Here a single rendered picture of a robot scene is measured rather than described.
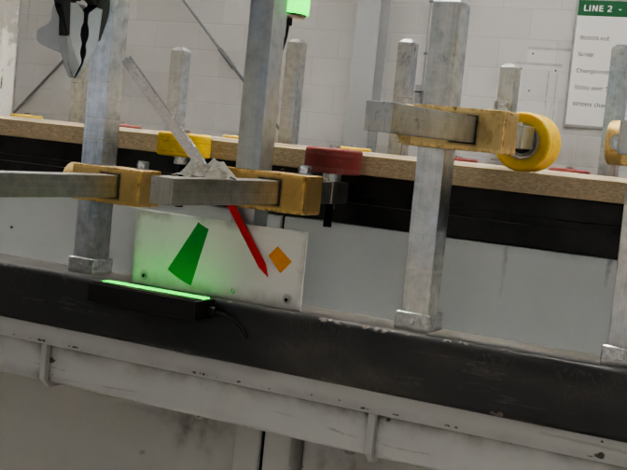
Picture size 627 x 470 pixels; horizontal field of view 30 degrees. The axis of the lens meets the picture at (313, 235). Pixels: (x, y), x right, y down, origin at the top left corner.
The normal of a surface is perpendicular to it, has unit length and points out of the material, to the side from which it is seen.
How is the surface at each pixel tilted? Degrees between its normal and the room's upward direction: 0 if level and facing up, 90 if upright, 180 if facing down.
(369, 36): 90
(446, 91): 90
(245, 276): 90
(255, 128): 90
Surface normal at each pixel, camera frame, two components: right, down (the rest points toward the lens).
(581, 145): -0.47, 0.03
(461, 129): 0.88, 0.12
